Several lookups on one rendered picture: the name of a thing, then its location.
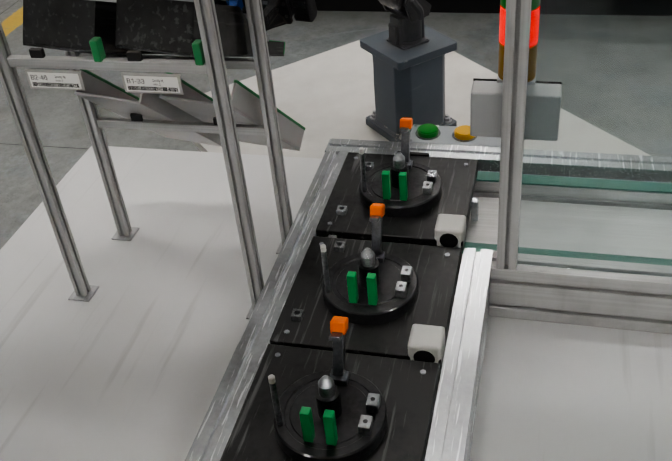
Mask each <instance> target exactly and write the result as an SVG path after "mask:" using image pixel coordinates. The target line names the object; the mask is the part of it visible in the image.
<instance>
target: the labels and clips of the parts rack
mask: <svg viewBox="0 0 672 461"><path fill-rule="evenodd" d="M89 44H90V48H91V51H92V55H93V59H94V62H102V61H103V59H105V58H106V54H105V51H104V47H103V43H102V39H101V37H93V38H92V39H91V40H90V41H89ZM192 49H193V54H194V59H195V64H196V65H199V66H203V65H204V63H205V57H204V51H203V46H202V41H201V39H195V41H194V42H193V43H192ZM29 53H30V56H31V58H44V57H45V56H46V55H45V52H44V49H43V48H30V49H29ZM116 56H117V57H127V59H128V61H142V60H143V56H142V52H141V51H127V52H126V54H116ZM25 72H26V75H27V79H28V82H29V85H30V88H36V89H60V90H84V91H85V90H86V87H85V84H84V80H83V77H82V73H81V71H73V70H45V69H25ZM121 76H122V80H123V84H124V88H125V92H132V93H156V94H180V95H184V89H183V85H182V80H181V75H180V74H157V73H129V72H121ZM130 117H131V119H127V118H107V117H99V118H98V119H97V124H98V127H103V128H122V129H140V130H159V131H178V132H197V133H216V134H219V130H218V125H217V119H216V117H214V118H213V122H214V123H207V122H187V121H167V120H147V119H143V117H142V114H136V113H131V114H130ZM236 129H237V134H238V135H254V136H265V130H264V125H259V126H258V125H247V124H236Z"/></svg>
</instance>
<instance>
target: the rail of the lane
mask: <svg viewBox="0 0 672 461"><path fill-rule="evenodd" d="M360 147H363V148H364V153H370V154H388V155H395V154H396V153H397V152H401V142H391V141H372V140H353V139H334V138H332V139H330V140H329V142H328V145H327V147H326V149H325V152H326V151H336V154H337V155H338V154H339V152H352V153H359V148H360ZM500 154H501V147H486V146H467V145H448V144H429V143H410V156H423V157H441V158H459V159H476V160H478V171H485V172H500Z"/></svg>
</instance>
